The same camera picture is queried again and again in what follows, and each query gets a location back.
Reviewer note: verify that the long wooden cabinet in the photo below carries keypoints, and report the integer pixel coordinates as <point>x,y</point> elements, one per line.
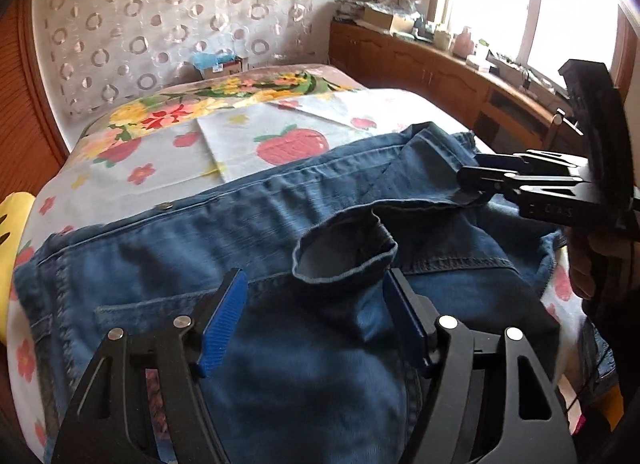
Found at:
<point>400,58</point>

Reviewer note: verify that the flat cardboard box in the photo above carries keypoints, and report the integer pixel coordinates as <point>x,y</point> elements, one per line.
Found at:
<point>387,17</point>

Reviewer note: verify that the pink bottle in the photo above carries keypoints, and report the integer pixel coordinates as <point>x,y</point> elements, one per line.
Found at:
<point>464,42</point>

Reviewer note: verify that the floral blanket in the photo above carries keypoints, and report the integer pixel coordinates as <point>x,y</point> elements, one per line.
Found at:
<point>165,116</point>

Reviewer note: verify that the wooden framed window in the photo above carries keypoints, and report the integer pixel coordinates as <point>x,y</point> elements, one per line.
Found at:
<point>500,3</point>

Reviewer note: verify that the white jar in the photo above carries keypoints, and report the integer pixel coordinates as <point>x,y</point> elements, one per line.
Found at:
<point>443,38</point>

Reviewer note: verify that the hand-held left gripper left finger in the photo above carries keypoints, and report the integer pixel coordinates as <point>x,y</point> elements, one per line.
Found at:
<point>225,324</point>

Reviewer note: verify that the circle-patterned wall cloth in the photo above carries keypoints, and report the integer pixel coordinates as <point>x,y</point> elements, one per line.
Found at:
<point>175,8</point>

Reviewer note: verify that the small cardboard box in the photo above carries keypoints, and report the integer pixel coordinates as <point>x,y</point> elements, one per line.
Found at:
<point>225,68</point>

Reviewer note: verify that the yellow plush toy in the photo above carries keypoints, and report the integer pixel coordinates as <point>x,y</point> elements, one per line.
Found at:
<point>12,269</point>

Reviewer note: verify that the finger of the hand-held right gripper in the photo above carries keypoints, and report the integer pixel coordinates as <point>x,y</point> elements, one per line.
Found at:
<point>500,183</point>
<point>530,159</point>

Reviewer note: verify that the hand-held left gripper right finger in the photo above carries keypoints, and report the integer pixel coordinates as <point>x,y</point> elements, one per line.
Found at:
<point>405,324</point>

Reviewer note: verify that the person's right hand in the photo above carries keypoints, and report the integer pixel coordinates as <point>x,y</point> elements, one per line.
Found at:
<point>582,269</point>

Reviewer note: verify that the blue denim pants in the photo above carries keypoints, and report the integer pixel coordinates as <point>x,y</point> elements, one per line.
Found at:
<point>300,194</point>

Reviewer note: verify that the blue plastic bag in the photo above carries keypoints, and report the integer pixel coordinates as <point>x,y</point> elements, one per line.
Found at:
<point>212,59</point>

